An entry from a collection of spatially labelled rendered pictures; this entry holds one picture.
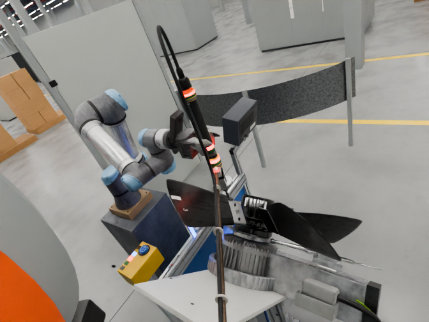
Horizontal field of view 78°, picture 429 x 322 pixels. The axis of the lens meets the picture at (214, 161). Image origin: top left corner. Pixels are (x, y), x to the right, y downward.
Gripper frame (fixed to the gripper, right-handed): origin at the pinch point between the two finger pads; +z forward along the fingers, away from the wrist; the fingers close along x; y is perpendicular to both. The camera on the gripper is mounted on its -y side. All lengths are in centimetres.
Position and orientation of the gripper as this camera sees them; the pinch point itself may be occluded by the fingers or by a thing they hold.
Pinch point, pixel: (211, 137)
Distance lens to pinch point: 83.7
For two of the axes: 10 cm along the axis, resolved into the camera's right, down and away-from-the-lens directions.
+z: 7.9, 1.0, -6.0
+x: -5.3, 6.1, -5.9
